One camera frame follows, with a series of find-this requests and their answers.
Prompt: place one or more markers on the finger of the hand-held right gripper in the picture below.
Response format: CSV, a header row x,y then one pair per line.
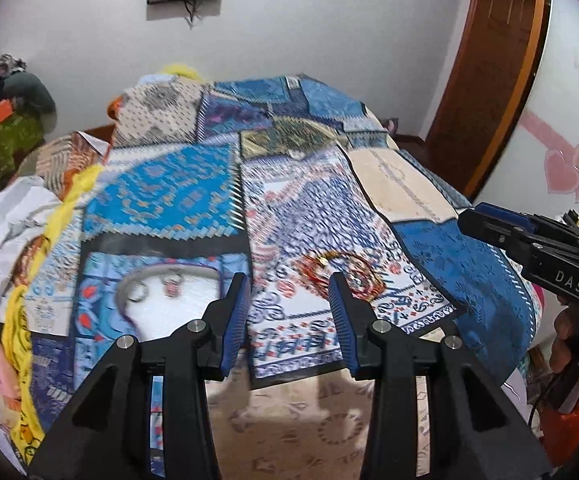
x,y
507,216
492,232

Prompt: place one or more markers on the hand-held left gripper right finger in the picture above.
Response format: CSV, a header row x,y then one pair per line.
x,y
342,327

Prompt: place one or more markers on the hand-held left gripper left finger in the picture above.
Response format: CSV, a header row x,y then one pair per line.
x,y
233,327

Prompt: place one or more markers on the white jewelry tray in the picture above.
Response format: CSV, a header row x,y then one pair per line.
x,y
169,305

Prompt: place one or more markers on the person's right forearm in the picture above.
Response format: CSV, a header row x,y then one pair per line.
x,y
577,425

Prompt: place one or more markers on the silver and red earring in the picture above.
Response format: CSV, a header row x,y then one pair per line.
x,y
172,286

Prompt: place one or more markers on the blue patchwork blanket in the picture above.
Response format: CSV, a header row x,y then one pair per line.
x,y
279,200

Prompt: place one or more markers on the brown wooden door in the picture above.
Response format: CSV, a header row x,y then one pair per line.
x,y
489,75

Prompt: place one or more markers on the yellow cloth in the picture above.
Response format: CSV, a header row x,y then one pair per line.
x,y
19,355

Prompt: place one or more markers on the white cloth pile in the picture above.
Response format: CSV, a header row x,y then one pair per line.
x,y
4,240

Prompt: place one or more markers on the green patterned cloth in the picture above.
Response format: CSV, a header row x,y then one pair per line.
x,y
4,147

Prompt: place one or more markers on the pile of clothes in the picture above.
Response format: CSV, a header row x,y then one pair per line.
x,y
4,82

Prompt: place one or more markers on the pink heart wall sticker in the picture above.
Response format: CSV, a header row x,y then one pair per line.
x,y
564,157

